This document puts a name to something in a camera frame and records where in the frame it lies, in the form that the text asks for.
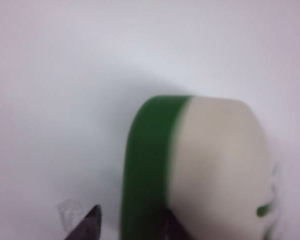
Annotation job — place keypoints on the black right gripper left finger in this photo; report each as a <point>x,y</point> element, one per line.
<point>88,227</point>

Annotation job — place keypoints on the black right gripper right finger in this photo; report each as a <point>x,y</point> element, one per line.
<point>176,228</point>

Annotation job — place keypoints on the white and green foam mahjong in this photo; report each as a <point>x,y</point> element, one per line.
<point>215,155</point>

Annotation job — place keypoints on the clear plastic scrap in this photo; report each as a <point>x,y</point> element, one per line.
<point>68,211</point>

